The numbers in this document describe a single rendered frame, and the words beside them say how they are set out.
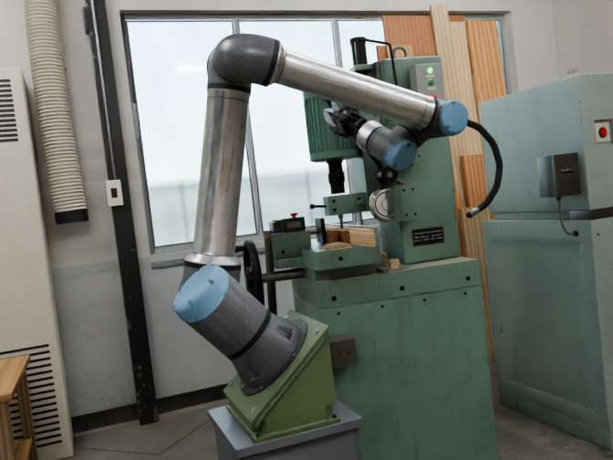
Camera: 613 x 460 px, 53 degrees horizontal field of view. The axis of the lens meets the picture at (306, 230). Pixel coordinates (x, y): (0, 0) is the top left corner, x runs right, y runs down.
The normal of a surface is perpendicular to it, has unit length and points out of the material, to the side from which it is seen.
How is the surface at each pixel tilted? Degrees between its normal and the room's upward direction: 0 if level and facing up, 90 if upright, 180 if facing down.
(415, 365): 90
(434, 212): 90
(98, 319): 90
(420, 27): 88
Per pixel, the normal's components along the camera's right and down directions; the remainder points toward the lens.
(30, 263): 0.36, 0.01
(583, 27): -0.93, 0.12
